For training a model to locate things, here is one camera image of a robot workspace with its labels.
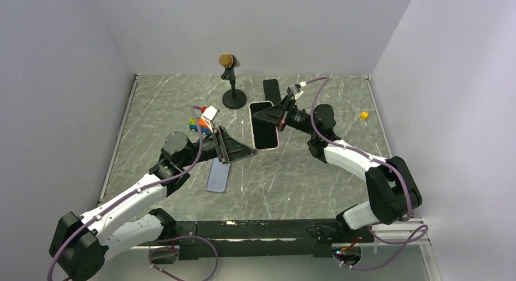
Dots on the small yellow cube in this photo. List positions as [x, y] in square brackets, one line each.
[364, 115]

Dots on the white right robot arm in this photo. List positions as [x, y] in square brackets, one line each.
[392, 191]

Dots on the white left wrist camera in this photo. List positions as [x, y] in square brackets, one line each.
[208, 115]

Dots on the black microphone stand with cork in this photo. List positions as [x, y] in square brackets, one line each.
[233, 98]

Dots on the colourful toy car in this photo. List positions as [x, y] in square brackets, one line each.
[199, 124]

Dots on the phone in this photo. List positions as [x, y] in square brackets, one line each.
[271, 91]
[264, 135]

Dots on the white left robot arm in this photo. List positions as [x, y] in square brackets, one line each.
[82, 244]

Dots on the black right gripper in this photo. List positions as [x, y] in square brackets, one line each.
[280, 114]

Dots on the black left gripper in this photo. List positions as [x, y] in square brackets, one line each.
[229, 149]

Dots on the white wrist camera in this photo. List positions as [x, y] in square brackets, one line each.
[296, 90]
[208, 115]

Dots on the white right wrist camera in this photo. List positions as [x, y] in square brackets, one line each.
[296, 90]

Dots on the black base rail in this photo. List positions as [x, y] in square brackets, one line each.
[256, 238]

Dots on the lavender phone case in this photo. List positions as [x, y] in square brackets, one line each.
[217, 179]

